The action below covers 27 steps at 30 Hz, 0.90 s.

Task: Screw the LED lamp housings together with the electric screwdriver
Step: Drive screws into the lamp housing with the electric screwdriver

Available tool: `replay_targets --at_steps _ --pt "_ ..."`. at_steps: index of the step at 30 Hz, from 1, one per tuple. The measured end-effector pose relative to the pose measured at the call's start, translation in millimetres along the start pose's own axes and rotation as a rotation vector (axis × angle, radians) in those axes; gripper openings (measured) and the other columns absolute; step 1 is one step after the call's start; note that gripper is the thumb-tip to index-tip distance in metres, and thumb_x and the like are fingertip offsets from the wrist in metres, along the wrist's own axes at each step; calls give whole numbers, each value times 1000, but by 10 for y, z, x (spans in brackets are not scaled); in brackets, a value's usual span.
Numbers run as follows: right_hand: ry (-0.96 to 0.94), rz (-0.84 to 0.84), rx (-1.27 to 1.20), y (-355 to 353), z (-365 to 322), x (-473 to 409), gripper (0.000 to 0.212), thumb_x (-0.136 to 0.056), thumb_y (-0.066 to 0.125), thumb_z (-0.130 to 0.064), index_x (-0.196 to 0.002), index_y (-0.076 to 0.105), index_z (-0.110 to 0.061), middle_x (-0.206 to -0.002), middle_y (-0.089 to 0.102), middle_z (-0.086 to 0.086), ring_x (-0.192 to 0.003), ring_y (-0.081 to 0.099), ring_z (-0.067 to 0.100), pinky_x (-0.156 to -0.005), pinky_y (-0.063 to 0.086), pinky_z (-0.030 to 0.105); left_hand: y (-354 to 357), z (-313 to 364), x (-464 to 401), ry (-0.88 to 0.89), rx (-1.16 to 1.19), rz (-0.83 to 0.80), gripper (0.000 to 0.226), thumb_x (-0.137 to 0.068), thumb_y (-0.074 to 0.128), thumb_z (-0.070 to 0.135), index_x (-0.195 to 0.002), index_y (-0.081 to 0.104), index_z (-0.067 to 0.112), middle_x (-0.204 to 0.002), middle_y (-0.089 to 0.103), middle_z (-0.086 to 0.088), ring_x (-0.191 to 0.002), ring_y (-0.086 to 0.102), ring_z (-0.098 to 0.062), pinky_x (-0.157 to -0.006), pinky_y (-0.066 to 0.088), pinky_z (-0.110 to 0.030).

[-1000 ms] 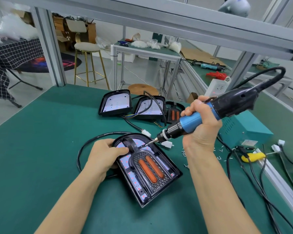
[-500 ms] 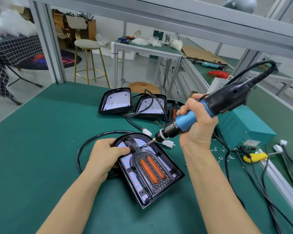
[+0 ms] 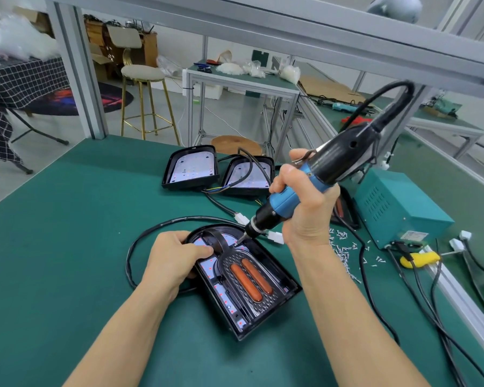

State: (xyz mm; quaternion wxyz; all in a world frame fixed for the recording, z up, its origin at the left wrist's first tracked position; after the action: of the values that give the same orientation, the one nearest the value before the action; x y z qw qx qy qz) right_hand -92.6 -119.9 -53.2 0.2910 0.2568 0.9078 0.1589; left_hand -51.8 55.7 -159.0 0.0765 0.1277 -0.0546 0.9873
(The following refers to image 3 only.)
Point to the person's left hand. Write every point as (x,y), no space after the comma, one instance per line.
(173,262)

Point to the person's right hand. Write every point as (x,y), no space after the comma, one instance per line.
(310,213)

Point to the lamp housing with cable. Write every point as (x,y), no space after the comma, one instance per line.
(214,282)

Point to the heap of small silver screws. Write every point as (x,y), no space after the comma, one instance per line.
(343,246)

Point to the blue black electric screwdriver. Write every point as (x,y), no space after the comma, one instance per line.
(343,153)

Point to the black cover orange strips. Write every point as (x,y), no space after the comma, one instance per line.
(344,212)
(250,282)

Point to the stack of unassembled lamp housings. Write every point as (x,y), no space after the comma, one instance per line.
(189,167)

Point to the person's right forearm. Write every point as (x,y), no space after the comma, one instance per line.
(351,326)

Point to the person's left forearm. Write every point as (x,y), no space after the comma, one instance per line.
(121,346)

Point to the teal power supply box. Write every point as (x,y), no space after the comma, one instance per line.
(395,205)

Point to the round brown wooden stool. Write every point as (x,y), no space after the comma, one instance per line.
(235,145)

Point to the red tool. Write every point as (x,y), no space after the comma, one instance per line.
(355,121)

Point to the teal hand tool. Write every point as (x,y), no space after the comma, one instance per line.
(347,107)

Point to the yellow plug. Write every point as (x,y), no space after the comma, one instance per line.
(419,259)

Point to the white crumpled bag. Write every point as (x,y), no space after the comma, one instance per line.
(290,74)

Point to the small green workbench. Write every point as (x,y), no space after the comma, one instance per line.
(242,80)

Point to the green workbench white legs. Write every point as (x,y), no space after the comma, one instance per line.
(448,121)

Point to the colourful round rug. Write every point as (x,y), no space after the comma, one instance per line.
(81,99)

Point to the round beige stool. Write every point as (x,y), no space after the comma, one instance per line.
(141,72)

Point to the brown wooden cabinet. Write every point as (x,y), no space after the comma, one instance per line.
(145,48)

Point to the white handheld device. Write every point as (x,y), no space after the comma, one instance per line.
(395,5)

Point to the black checked cloth table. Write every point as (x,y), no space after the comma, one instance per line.
(20,84)

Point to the white plastic bags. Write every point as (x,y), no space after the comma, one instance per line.
(20,36)

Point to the aluminium shelf frame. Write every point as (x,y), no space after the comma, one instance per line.
(306,32)

